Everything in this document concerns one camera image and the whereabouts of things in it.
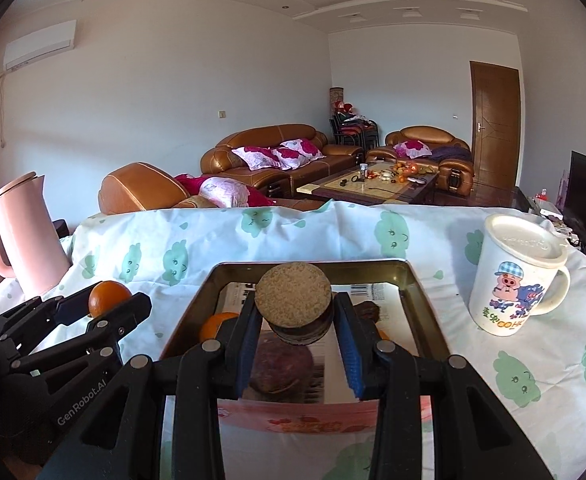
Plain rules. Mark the printed paper sheet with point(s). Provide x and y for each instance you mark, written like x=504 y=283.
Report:
x=388 y=300

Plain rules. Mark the brown wooden door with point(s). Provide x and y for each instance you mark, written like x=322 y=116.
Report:
x=495 y=125

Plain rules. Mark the brown leather armchair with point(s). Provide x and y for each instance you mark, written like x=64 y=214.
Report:
x=138 y=187

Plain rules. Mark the glass jar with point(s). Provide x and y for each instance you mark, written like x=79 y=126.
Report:
x=363 y=171

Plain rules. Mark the orange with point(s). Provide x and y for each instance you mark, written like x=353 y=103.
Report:
x=218 y=326
x=108 y=297

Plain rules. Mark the layered round cake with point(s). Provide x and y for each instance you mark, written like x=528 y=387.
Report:
x=293 y=295

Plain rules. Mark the large purple passion fruit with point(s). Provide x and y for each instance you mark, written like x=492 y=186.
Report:
x=278 y=370

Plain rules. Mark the white conduit pipe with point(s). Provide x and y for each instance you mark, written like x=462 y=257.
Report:
x=2 y=110

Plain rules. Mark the stacked dark chairs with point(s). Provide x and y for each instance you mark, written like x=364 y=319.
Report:
x=353 y=135

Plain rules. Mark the white green printed tablecloth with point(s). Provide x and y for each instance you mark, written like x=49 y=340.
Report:
x=323 y=230

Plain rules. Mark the white air conditioner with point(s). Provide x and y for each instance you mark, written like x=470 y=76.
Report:
x=38 y=45

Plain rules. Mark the wooden coffee table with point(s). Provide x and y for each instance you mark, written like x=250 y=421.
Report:
x=363 y=190

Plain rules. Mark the pink electric kettle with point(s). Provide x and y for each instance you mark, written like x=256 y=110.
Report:
x=28 y=240

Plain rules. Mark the brown leather three-seat sofa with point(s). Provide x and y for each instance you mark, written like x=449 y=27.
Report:
x=253 y=137

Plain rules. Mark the small dark passion fruit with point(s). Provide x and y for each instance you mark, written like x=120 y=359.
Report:
x=368 y=312

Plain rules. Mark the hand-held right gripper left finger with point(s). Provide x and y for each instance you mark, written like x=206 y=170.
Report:
x=245 y=345

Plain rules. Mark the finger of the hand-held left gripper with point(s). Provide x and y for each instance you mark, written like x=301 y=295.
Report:
x=123 y=317
x=73 y=308

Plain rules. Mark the purple blanket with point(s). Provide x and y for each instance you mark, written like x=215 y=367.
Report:
x=450 y=154

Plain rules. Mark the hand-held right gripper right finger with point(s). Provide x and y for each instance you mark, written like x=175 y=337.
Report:
x=350 y=355

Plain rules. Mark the white magenta floral pillow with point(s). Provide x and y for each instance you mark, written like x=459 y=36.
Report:
x=258 y=158
x=413 y=148
x=298 y=152

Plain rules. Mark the white cartoon mug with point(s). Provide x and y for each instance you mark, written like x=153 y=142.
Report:
x=508 y=295

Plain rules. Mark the tall patterned floor vase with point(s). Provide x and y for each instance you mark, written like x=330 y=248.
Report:
x=336 y=97

